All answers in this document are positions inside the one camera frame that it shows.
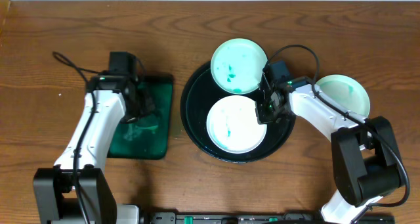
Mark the round black tray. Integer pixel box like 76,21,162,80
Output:
180,62,296,163

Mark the white plate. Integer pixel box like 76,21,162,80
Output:
206,95,268,154

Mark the pale green plate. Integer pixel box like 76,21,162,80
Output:
316,74,371,117
210,38,268,95

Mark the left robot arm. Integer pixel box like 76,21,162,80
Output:
33,76,142,223

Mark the green sponge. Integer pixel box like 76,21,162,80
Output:
123,122,158,141

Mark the left black cable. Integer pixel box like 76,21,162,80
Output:
51,51,99,224

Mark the right black cable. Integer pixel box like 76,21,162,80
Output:
262,44,411,208

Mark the black rectangular water tray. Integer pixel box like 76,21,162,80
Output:
108,74,173,160

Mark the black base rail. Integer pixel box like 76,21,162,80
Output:
114,204,395,224

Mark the black cable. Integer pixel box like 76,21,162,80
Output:
262,44,411,208
51,51,99,224

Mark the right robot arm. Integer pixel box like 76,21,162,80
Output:
256,77,410,223

